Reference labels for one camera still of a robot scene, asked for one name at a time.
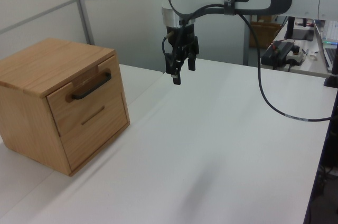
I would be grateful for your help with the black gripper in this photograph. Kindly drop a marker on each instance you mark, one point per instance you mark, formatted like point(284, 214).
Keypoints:
point(185, 35)

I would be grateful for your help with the wooden drawer with slot grip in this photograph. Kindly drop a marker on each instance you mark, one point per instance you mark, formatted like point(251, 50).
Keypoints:
point(95, 139)

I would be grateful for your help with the brown cardboard box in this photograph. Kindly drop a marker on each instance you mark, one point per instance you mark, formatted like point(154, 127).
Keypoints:
point(265, 32)

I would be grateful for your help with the black power supply box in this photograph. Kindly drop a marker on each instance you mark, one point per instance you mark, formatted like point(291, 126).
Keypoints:
point(274, 52)

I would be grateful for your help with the red emergency stop button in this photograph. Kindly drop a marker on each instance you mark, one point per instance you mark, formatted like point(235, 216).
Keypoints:
point(295, 53)

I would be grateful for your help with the black monitor stand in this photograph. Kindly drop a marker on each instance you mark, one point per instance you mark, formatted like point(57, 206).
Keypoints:
point(289, 28)

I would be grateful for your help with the white side desk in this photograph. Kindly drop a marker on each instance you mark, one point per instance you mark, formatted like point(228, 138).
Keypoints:
point(311, 68)

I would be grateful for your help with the silver laptop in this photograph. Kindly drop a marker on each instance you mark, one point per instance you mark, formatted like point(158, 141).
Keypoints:
point(328, 52)

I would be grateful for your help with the wooden cabinet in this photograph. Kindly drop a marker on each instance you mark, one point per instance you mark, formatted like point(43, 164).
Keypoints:
point(31, 81)

